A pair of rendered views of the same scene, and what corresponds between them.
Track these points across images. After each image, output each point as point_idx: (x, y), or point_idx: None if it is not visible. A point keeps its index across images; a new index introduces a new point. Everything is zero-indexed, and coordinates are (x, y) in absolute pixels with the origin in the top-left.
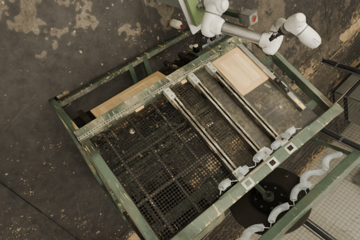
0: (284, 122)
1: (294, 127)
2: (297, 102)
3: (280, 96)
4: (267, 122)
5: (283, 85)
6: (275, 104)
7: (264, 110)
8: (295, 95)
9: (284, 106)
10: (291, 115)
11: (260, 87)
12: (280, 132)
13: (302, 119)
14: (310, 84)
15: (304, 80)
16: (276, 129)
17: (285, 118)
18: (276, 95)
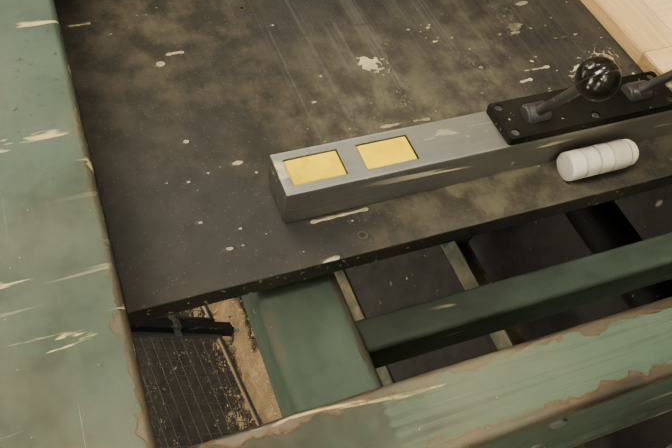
0: (218, 25)
1: (143, 70)
2: (372, 147)
3: (470, 105)
4: None
5: (581, 110)
6: (406, 41)
7: None
8: (466, 225)
9: (366, 90)
10: (261, 97)
11: (583, 20)
12: None
13: (186, 155)
14: (582, 386)
15: (651, 339)
16: None
17: (250, 49)
18: (492, 81)
